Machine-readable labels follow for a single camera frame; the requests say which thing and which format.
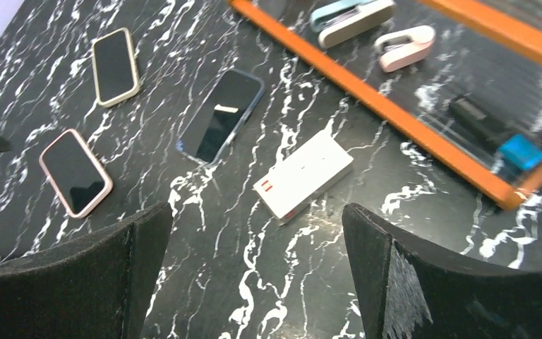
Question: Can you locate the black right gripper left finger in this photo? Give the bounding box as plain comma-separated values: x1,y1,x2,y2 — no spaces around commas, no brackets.
0,202,173,338

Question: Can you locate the white rectangular box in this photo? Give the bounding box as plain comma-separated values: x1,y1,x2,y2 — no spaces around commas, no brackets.
253,131,354,225

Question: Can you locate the teal and white stapler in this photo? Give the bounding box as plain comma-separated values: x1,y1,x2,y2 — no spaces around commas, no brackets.
309,0,397,49

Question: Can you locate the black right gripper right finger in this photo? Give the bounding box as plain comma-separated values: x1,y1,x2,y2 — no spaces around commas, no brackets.
342,203,542,338

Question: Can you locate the orange wooden shelf rack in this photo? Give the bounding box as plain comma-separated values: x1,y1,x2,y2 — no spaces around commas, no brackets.
229,1,542,210

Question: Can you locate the black marker blue cap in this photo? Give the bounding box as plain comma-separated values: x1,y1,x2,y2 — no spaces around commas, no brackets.
448,95,542,172

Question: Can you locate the pink stapler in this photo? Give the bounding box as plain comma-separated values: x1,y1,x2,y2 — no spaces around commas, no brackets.
373,25,436,73

